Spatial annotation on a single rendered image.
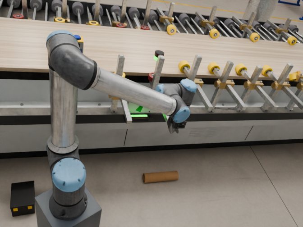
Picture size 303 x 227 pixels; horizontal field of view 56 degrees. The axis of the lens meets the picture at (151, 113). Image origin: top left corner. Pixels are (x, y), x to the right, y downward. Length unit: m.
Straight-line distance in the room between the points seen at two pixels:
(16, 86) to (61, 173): 0.88
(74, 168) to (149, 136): 1.24
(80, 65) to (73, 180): 0.56
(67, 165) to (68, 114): 0.25
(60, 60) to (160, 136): 1.67
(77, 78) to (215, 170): 2.01
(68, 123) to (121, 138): 1.18
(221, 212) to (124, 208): 0.80
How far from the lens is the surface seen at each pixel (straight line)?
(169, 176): 2.47
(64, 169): 1.38
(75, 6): 3.12
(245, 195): 2.73
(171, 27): 2.68
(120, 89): 1.10
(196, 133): 2.67
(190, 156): 2.79
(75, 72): 1.01
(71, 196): 1.41
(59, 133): 1.36
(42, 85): 2.05
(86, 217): 1.55
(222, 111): 2.26
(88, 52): 2.18
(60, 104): 1.25
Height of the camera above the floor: 1.95
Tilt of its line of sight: 39 degrees down
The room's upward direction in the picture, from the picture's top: 15 degrees clockwise
